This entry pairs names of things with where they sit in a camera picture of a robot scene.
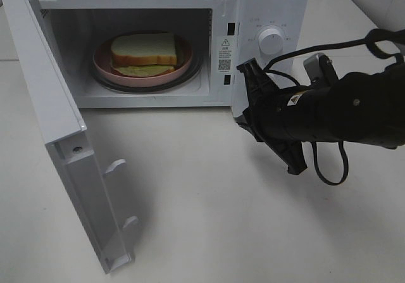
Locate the glass microwave turntable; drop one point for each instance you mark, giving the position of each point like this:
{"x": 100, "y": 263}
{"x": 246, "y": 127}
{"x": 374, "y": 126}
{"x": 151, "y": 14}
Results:
{"x": 104, "y": 74}

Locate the white bread sandwich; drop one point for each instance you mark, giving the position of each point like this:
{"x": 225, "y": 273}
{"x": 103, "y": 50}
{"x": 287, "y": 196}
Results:
{"x": 144, "y": 55}

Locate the upper white power knob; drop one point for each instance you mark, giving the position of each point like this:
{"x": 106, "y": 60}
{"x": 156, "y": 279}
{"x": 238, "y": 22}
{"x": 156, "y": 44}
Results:
{"x": 271, "y": 40}

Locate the white adjacent table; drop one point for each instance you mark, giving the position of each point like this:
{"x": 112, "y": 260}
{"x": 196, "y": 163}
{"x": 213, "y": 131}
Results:
{"x": 328, "y": 21}

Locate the white microwave door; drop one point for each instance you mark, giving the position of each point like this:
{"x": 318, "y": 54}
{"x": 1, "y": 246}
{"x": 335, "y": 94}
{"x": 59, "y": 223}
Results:
{"x": 96, "y": 191}

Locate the white microwave oven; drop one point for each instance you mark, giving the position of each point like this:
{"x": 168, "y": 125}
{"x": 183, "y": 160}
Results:
{"x": 223, "y": 33}

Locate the pink round plate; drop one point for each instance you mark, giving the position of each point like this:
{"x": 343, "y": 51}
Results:
{"x": 179, "y": 44}

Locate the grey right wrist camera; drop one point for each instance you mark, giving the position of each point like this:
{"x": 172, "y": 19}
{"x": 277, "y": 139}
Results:
{"x": 319, "y": 69}

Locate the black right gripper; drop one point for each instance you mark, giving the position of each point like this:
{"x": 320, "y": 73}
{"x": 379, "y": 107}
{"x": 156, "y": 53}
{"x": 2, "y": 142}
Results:
{"x": 270, "y": 118}

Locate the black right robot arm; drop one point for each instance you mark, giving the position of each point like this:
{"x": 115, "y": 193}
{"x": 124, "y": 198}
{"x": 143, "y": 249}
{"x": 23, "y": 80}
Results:
{"x": 361, "y": 108}

